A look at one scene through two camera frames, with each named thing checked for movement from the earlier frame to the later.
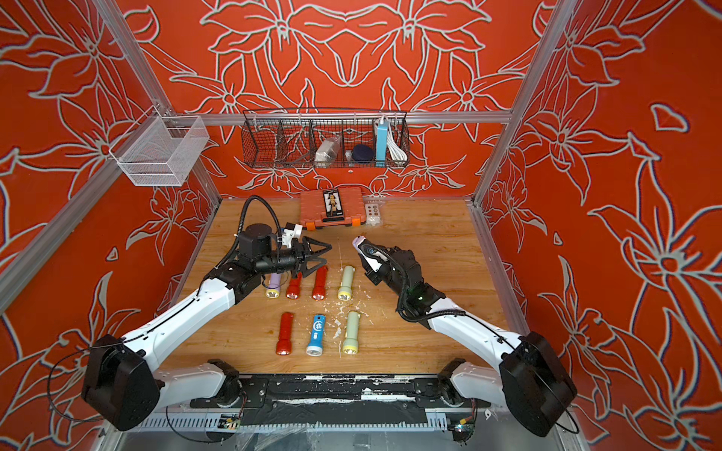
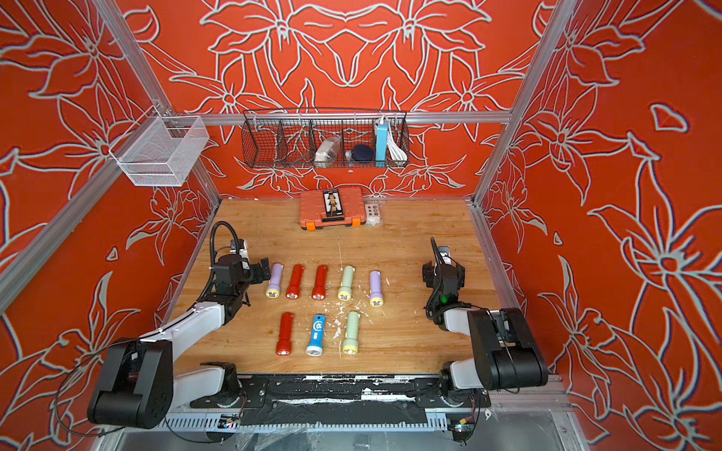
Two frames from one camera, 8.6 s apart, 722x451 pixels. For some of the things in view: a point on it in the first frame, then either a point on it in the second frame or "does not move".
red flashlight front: x=284 y=344 does not move
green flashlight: x=344 y=293 does not move
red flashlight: x=294 y=287 does not move
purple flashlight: x=358 y=240 to x=376 y=299
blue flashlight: x=317 y=338 does not move
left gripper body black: x=285 y=263 to x=257 y=276
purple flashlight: x=274 y=288 does not move
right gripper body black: x=387 y=274 to x=430 y=272
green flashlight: x=351 y=342 does not move
